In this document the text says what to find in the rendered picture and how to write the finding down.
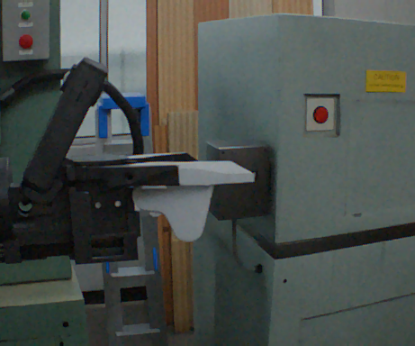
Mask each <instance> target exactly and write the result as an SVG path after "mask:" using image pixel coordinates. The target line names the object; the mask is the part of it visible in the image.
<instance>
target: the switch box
mask: <svg viewBox="0 0 415 346"><path fill-rule="evenodd" d="M23 2H27V3H33V6H25V7H19V3H23ZM49 2H50V0H27V1H23V0H2V15H3V16H2V23H3V27H2V32H3V38H2V41H3V62H10V61H25V60H40V59H48V58H49V57H50V55H49V49H50V42H49V36H50V30H49V25H50V18H49V13H50V7H49ZM22 10H30V12H31V14H32V18H31V19H30V20H29V21H27V23H33V26H27V27H19V23H25V21H23V20H22V19H21V17H20V13H21V11H22ZM24 34H29V35H30V36H31V37H32V45H31V47H30V48H28V49H25V48H21V47H20V46H21V45H20V44H19V39H20V37H21V36H22V35H24ZM19 50H33V51H32V53H33V54H23V55H19Z"/></svg>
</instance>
